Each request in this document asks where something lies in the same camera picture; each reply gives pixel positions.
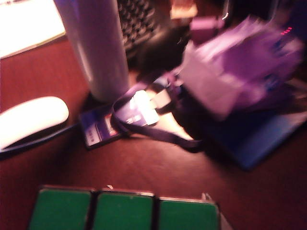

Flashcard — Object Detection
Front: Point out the Rubik's cube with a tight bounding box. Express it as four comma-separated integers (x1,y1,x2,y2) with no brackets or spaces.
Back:
27,184,232,230

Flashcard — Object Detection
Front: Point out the white badge clip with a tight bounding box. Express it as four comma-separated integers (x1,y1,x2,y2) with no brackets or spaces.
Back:
129,90,159,126

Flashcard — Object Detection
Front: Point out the blue ID badge card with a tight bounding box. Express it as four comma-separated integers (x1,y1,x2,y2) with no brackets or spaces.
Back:
78,104,127,151

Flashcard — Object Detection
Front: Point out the tall white cylindrical bottle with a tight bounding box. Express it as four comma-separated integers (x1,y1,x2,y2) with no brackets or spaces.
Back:
53,0,131,104

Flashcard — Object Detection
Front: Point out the black mesh speaker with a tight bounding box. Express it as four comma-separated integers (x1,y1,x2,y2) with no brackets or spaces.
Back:
117,0,159,60

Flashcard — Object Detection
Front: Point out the crinkled printed plastic bag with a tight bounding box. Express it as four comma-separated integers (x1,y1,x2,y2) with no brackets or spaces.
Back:
178,16,305,122

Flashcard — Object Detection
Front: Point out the blue flat notebook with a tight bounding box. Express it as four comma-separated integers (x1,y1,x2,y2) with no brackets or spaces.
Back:
207,111,307,171

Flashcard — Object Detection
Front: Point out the white computer mouse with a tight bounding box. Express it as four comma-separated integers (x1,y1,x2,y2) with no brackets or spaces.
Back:
0,95,70,151

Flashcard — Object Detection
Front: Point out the white flat paper sheet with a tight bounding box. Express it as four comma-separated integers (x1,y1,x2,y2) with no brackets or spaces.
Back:
0,0,67,60

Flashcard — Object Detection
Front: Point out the dark blue lanyard strap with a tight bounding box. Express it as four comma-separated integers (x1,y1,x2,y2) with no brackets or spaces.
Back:
111,80,203,154

